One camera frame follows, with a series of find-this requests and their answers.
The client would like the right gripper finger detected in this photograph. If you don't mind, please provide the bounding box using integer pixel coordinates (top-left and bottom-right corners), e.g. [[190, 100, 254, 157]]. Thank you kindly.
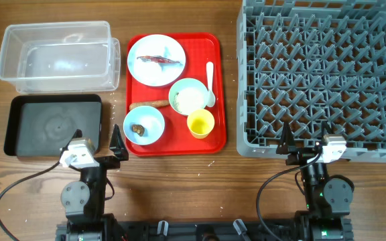
[[320, 120, 334, 137], [276, 122, 296, 155]]

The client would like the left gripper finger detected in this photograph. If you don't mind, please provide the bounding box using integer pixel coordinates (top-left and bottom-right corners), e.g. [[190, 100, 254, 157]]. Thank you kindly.
[[70, 129, 82, 141], [109, 124, 129, 157]]

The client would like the brown food scrap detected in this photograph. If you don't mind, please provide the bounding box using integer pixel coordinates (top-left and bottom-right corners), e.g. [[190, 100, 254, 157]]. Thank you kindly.
[[131, 124, 145, 137]]

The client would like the small light blue bowl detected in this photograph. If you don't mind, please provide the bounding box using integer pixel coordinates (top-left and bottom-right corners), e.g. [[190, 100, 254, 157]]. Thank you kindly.
[[123, 106, 166, 145]]

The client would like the brown carrot stick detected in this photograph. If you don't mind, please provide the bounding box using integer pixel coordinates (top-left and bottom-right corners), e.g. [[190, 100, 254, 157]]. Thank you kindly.
[[129, 100, 170, 110]]

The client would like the white rice pile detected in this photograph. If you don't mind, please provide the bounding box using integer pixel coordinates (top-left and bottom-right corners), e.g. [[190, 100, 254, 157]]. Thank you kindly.
[[174, 87, 204, 115]]

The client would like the green bowl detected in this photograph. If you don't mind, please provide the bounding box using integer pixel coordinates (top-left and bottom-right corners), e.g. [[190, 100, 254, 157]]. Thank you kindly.
[[168, 78, 208, 116]]

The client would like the yellow plastic cup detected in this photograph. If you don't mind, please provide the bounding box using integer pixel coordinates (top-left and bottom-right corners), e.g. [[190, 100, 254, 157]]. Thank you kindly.
[[187, 109, 215, 139]]

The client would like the red snack wrapper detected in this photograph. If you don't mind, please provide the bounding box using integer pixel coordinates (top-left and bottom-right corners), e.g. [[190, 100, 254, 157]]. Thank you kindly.
[[137, 56, 180, 64]]

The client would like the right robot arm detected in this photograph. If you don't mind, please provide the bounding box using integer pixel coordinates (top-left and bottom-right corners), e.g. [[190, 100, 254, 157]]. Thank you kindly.
[[276, 121, 355, 241]]

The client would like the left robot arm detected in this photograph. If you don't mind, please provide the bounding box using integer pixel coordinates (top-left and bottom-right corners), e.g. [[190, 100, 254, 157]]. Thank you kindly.
[[55, 125, 129, 241]]

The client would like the grey dishwasher rack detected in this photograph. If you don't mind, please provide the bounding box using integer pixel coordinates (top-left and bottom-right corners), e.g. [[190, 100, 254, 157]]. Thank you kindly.
[[237, 0, 386, 163]]

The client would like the black plastic tray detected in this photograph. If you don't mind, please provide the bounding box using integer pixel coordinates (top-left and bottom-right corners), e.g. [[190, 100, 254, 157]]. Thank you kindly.
[[3, 94, 103, 157]]

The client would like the clear plastic bin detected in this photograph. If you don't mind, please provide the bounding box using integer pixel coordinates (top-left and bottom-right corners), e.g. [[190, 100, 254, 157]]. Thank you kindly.
[[0, 21, 121, 94]]

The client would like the large light blue plate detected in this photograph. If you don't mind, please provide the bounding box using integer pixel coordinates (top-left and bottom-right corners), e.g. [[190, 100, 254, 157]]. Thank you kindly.
[[127, 34, 186, 87]]

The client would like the white plastic spoon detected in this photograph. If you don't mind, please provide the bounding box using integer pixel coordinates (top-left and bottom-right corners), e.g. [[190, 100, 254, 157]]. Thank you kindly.
[[206, 62, 216, 107]]

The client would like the red serving tray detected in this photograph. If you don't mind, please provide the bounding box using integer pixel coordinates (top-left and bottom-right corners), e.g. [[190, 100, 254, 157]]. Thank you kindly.
[[125, 33, 227, 157]]

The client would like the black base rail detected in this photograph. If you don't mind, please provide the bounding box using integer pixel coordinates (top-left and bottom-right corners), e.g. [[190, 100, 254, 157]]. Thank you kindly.
[[54, 219, 353, 241]]

